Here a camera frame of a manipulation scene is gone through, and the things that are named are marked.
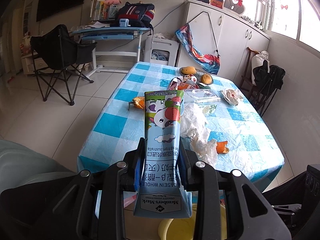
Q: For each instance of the white bag on chair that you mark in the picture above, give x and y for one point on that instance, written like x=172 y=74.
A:
x=257 y=61

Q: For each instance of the white low drawer cabinet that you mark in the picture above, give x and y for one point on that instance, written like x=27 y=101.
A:
x=31 y=62

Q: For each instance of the blue white study desk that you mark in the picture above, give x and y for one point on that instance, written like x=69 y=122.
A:
x=111 y=34

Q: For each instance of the yellow mango left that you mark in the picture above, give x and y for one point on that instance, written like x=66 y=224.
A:
x=188 y=70

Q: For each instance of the blue milk carton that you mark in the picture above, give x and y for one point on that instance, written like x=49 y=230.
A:
x=161 y=193

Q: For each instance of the yellow trash bin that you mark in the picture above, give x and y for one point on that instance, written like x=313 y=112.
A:
x=178 y=228

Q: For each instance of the orange peel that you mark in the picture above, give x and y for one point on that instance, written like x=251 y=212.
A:
x=221 y=147
x=139 y=102

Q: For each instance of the row of books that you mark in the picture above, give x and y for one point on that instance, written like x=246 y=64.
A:
x=100 y=10

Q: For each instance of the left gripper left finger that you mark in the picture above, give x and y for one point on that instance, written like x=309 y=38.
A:
x=123 y=176

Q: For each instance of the black folding camp chair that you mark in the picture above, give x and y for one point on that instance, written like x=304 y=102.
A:
x=63 y=57

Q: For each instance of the pink plush toy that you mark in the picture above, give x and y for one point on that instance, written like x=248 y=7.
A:
x=112 y=2

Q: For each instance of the wire fruit basket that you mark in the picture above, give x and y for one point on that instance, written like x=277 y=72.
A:
x=197 y=76

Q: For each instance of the blue checkered tablecloth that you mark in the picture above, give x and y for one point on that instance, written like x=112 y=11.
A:
x=119 y=127

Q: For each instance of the yellow mango right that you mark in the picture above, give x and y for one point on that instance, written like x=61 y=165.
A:
x=206 y=79

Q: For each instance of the colorful hanging tote bag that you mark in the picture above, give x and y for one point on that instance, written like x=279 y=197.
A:
x=209 y=62

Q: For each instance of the light blue pencil sharpener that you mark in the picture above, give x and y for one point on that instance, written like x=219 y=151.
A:
x=124 y=22

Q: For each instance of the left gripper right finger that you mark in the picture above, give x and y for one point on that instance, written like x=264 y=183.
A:
x=207 y=182

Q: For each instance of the yellow mango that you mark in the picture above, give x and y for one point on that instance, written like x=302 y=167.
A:
x=206 y=79
x=188 y=70

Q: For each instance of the dark navy backpack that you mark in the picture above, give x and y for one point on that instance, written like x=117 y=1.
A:
x=138 y=14

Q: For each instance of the red white snack wrapper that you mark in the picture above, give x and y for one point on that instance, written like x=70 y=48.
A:
x=183 y=82

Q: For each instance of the white storage cabinet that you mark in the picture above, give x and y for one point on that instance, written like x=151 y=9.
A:
x=213 y=28

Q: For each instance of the clear plastic bottle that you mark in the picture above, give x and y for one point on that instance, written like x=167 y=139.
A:
x=206 y=99

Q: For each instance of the white tissue paper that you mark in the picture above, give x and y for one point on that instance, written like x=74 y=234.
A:
x=193 y=127

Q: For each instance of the small crumpled tissue wad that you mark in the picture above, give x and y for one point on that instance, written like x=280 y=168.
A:
x=232 y=96

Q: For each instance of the folded black chair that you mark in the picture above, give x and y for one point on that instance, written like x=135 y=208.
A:
x=268 y=80

